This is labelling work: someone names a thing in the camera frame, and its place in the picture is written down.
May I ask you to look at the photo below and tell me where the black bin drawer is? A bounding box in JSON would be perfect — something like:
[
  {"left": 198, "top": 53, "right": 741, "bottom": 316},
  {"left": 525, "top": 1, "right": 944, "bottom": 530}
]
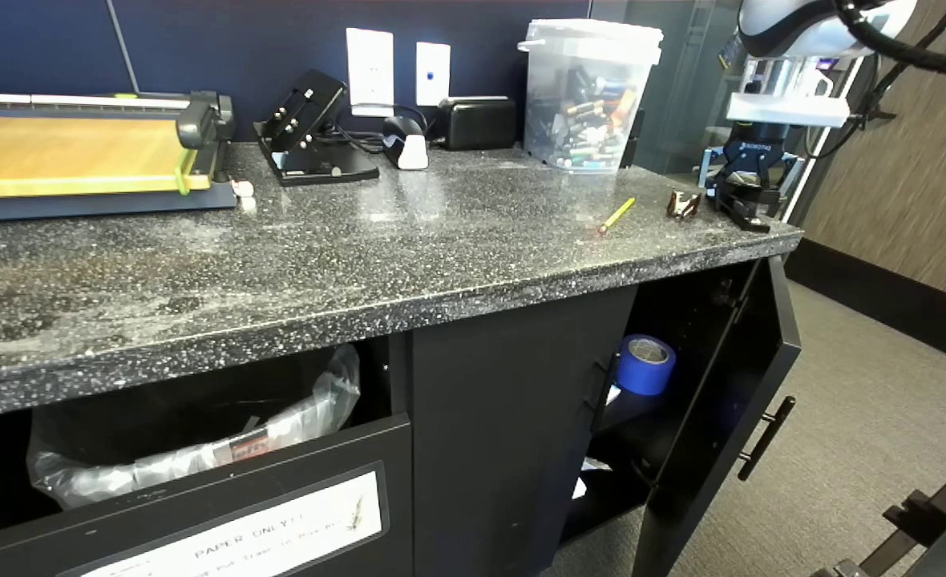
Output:
[{"left": 0, "top": 412, "right": 415, "bottom": 577}]

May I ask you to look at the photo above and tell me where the tall white wall plate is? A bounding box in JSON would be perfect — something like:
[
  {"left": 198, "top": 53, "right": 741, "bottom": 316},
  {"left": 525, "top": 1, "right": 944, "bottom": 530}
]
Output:
[{"left": 346, "top": 28, "right": 395, "bottom": 118}]

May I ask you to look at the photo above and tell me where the black stapler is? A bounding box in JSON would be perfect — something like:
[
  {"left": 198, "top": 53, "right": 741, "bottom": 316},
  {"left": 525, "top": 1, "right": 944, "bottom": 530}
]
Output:
[{"left": 712, "top": 194, "right": 774, "bottom": 234}]

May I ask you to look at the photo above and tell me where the black door handle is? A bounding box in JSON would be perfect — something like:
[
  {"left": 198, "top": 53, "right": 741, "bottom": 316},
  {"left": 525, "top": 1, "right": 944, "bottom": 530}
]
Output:
[
  {"left": 584, "top": 354, "right": 621, "bottom": 434},
  {"left": 736, "top": 395, "right": 797, "bottom": 482}
]

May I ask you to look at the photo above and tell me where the yellow pencil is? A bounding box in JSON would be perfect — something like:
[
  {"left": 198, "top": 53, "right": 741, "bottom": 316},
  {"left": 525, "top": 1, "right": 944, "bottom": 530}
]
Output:
[{"left": 596, "top": 197, "right": 637, "bottom": 236}]

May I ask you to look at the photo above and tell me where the clear plastic tub of batteries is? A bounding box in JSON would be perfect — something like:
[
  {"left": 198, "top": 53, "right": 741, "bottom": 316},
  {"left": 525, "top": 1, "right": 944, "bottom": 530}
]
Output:
[{"left": 518, "top": 19, "right": 665, "bottom": 174}]

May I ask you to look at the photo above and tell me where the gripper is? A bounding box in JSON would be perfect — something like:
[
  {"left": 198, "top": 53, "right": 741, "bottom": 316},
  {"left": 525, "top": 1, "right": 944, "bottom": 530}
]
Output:
[{"left": 707, "top": 122, "right": 790, "bottom": 216}]

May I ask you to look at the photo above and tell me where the blue tape roll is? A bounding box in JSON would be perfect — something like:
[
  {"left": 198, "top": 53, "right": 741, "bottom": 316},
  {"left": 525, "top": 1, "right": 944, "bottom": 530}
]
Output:
[{"left": 615, "top": 333, "right": 677, "bottom": 397}]

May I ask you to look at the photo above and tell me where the black hole punch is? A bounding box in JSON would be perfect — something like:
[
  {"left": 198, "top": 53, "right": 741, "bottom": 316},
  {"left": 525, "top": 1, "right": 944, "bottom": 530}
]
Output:
[{"left": 252, "top": 70, "right": 381, "bottom": 188}]

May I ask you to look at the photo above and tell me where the white paper label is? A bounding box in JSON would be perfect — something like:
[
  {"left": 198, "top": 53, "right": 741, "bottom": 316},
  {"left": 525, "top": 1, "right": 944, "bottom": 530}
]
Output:
[{"left": 60, "top": 468, "right": 387, "bottom": 577}]

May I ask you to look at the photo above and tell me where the black cable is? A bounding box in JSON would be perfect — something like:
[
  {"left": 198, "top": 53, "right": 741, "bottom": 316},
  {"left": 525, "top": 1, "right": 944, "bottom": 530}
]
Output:
[{"left": 317, "top": 104, "right": 442, "bottom": 155}]

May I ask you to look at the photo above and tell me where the clear plastic bin liner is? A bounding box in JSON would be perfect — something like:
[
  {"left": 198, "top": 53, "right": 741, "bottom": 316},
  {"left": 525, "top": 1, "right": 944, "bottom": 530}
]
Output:
[{"left": 26, "top": 344, "right": 362, "bottom": 511}]

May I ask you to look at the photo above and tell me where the small white wall plate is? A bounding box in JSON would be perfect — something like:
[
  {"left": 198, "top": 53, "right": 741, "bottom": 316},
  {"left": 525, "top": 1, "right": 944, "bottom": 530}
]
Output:
[{"left": 415, "top": 41, "right": 452, "bottom": 108}]

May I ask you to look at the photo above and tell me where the black box device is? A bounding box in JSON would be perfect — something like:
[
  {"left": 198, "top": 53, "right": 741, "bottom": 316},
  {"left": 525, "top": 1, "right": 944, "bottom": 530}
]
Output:
[{"left": 438, "top": 96, "right": 519, "bottom": 152}]

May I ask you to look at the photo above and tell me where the closed black cabinet door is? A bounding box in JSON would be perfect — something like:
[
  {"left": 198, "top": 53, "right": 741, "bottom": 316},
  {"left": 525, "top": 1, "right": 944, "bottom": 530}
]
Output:
[{"left": 409, "top": 284, "right": 641, "bottom": 577}]

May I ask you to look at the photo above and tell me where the wooden paper trimmer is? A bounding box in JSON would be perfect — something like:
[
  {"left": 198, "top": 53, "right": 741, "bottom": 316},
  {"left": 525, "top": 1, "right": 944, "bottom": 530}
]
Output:
[{"left": 0, "top": 90, "right": 238, "bottom": 224}]

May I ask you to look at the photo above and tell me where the black stand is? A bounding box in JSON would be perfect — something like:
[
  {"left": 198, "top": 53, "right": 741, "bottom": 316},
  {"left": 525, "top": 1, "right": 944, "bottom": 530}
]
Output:
[{"left": 808, "top": 433, "right": 946, "bottom": 577}]

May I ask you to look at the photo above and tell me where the clear tub lid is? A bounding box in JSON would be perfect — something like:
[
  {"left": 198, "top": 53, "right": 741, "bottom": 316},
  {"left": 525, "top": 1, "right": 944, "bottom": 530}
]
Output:
[{"left": 518, "top": 19, "right": 665, "bottom": 67}]

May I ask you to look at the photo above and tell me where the open black cabinet door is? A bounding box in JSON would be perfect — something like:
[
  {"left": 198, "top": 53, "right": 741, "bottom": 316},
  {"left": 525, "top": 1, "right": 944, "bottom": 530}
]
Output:
[{"left": 632, "top": 255, "right": 803, "bottom": 577}]

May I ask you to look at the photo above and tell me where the staple remover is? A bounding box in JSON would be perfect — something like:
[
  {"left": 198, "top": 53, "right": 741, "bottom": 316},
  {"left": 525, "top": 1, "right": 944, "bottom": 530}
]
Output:
[{"left": 666, "top": 189, "right": 703, "bottom": 220}]

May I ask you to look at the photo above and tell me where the black and white tape dispenser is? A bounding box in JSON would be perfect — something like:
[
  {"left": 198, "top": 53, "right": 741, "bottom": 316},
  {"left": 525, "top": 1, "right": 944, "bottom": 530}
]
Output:
[{"left": 382, "top": 115, "right": 431, "bottom": 171}]

